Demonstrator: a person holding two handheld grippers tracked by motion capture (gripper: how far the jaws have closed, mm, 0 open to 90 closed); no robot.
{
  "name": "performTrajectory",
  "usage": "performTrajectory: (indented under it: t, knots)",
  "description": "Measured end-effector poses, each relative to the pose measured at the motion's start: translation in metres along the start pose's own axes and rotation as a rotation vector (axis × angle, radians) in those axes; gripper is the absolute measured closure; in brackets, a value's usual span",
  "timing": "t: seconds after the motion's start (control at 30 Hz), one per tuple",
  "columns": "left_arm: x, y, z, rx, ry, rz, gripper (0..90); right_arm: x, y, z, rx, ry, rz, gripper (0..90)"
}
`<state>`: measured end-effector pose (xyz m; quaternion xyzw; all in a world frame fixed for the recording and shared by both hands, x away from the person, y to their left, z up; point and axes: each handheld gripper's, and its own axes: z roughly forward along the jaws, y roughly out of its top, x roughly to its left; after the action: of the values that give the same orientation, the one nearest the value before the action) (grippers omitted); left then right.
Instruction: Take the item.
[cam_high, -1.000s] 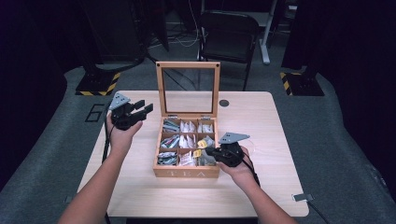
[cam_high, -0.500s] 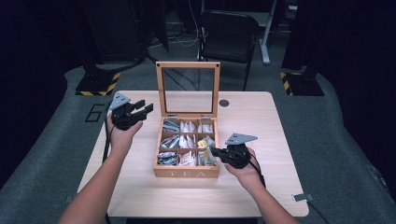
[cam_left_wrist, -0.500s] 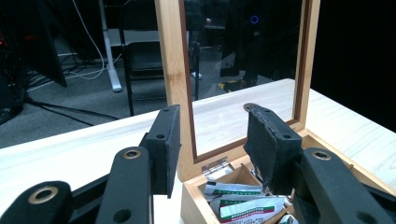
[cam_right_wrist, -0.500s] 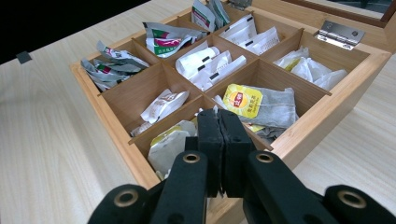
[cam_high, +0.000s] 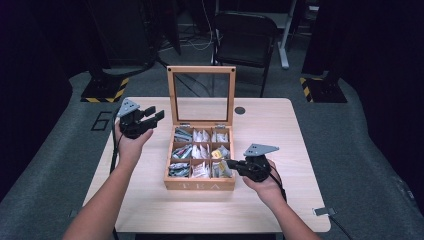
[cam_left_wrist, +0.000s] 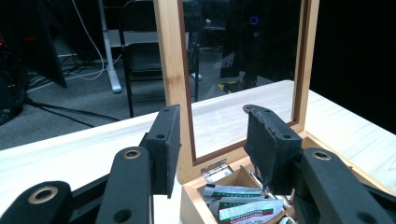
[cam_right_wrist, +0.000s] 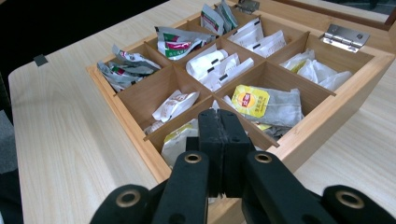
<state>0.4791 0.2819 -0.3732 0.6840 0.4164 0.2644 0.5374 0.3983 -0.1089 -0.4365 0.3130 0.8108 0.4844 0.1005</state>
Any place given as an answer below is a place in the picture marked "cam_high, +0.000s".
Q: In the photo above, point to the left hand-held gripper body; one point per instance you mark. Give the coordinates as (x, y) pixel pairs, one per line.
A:
(131, 125)

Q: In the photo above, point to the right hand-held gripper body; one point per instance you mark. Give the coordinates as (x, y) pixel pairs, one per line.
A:
(255, 166)

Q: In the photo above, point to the yellow tagged tea bag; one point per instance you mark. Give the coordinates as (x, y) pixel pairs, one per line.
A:
(221, 168)

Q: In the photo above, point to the wooden tea box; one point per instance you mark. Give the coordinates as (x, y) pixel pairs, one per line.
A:
(200, 184)

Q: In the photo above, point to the person's left hand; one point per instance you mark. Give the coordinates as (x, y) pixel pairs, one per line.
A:
(130, 150)

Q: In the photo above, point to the person's right hand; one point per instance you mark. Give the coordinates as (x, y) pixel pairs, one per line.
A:
(271, 190)

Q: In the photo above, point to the assortment of packets in compartments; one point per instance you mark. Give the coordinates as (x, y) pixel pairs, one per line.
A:
(196, 151)

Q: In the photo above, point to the striped black stand base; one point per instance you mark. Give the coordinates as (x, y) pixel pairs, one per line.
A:
(103, 90)
(321, 90)

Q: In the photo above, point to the black round table grommet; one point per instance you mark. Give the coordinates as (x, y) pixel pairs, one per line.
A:
(240, 110)

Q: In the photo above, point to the grey table edge clamp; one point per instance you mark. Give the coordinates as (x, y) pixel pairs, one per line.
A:
(324, 211)

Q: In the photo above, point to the black curtain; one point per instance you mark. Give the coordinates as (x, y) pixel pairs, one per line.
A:
(383, 66)
(30, 83)

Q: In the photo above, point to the black folding chair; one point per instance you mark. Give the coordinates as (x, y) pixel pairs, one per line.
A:
(245, 40)

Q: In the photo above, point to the white desk leg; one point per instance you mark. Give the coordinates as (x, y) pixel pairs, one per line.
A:
(286, 43)

